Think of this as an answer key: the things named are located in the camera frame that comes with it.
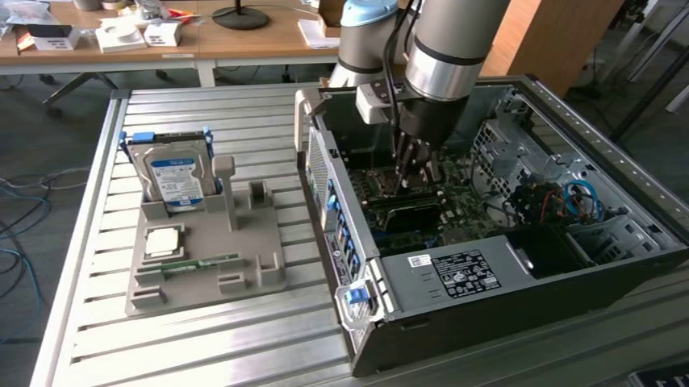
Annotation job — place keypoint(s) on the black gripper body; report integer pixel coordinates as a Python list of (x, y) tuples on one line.
[(432, 119)]

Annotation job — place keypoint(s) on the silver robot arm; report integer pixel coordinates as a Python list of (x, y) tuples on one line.
[(446, 52)]

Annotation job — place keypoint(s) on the CPU socket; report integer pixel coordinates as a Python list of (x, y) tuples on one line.
[(383, 181)]

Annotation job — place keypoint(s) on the green motherboard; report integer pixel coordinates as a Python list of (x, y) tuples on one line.
[(467, 205)]

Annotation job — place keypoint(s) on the silver chipset heatsink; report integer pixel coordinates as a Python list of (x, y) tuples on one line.
[(459, 236)]

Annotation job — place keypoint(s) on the grey power supply unit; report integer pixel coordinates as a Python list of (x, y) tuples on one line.
[(419, 274)]

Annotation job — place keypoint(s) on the white paper booklet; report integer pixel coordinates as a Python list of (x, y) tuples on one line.
[(318, 36)]

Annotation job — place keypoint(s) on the wooden cabinet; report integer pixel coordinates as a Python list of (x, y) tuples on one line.
[(559, 40)]

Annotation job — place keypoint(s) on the blue case release latch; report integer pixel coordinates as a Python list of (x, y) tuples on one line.
[(356, 295)]

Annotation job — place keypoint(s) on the open PC case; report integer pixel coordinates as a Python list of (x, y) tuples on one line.
[(484, 322)]

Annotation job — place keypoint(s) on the grey parts rack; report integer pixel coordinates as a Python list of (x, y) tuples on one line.
[(215, 242)]

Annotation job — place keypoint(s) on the hard disk with blue carrier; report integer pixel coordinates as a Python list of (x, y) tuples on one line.
[(172, 177)]

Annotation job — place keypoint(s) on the black lamp base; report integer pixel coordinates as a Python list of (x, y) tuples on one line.
[(239, 20)]

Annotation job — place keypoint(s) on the green RAM stick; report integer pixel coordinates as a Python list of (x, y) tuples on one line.
[(188, 264)]

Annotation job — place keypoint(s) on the silver CPU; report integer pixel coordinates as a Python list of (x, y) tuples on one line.
[(161, 242)]

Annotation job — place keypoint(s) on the small white box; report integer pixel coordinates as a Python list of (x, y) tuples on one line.
[(161, 35)]

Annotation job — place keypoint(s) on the white box with tape roll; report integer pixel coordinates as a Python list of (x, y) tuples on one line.
[(120, 36)]

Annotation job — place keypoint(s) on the wooden desk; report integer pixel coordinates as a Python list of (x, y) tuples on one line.
[(80, 56)]

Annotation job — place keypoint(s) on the dark keyboard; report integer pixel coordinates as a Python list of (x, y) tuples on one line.
[(662, 379)]

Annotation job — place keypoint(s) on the white box with black lid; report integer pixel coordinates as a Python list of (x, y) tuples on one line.
[(53, 38)]

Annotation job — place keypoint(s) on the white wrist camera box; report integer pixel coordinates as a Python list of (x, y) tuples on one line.
[(374, 102)]

